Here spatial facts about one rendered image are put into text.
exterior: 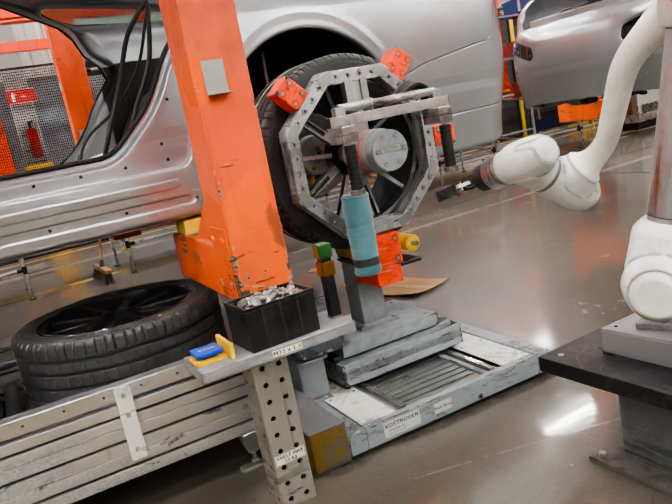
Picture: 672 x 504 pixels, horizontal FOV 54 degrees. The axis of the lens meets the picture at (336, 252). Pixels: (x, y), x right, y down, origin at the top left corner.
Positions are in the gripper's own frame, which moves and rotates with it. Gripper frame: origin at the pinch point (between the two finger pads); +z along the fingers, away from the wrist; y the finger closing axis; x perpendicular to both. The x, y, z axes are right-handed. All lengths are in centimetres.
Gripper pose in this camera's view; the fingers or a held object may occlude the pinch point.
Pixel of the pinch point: (445, 193)
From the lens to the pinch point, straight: 199.4
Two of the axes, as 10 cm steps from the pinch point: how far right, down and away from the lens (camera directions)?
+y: -8.3, 2.6, -4.9
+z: -4.6, 1.8, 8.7
